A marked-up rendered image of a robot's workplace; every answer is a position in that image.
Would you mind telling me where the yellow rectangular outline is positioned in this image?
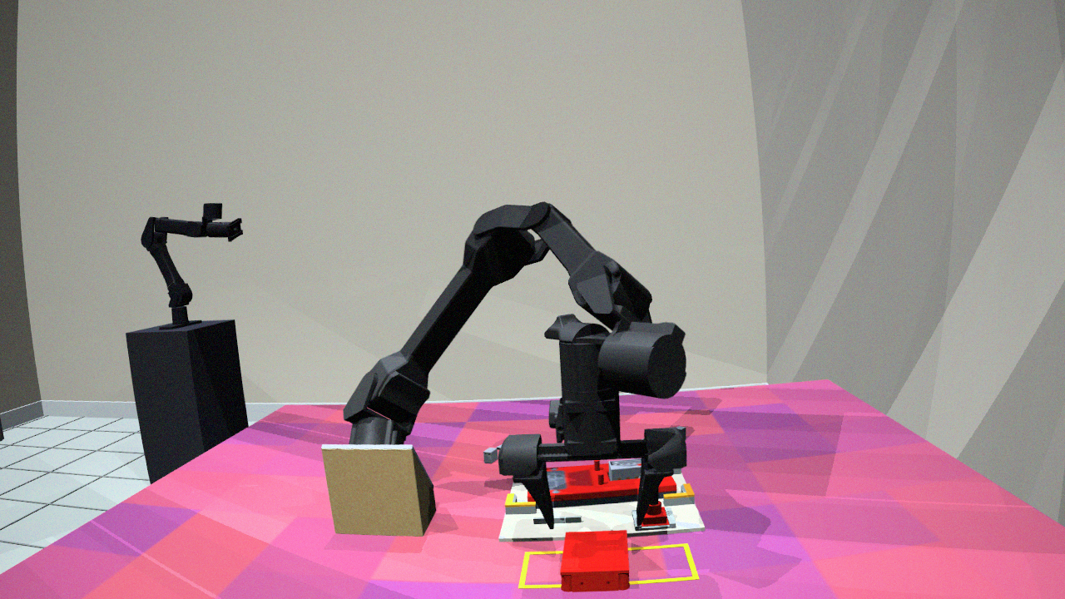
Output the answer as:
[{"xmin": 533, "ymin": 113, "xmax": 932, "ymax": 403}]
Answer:
[{"xmin": 518, "ymin": 543, "xmax": 700, "ymax": 589}]

